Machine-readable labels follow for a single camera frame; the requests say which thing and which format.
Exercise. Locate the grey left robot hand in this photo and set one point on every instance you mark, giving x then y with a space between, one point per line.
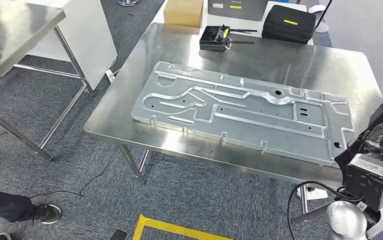
118 236

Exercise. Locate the stainless steel workbench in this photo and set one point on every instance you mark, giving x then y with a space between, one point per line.
261 59

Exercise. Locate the white power strip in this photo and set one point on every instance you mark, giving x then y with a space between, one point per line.
314 193

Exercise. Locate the person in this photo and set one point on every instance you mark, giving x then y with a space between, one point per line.
9 207

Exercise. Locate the black pole with white base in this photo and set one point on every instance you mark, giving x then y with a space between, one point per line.
322 26

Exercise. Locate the stamped silver metal panel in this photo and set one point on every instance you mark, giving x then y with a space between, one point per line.
244 122

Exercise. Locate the black zip case yellow label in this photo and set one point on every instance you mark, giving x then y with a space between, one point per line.
287 26

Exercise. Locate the grey flat carton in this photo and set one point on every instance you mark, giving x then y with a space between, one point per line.
238 10

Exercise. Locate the black tool with yellow stripe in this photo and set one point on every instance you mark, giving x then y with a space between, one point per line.
211 38

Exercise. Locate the white cabinet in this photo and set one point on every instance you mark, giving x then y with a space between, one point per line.
88 36

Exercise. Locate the tan flat box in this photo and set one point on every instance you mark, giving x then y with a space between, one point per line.
183 13

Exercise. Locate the round chrome stand base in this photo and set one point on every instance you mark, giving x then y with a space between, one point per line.
128 2

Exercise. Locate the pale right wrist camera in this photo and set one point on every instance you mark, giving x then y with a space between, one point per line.
367 179

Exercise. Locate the steel frame side table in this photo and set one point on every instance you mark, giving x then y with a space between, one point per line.
12 23

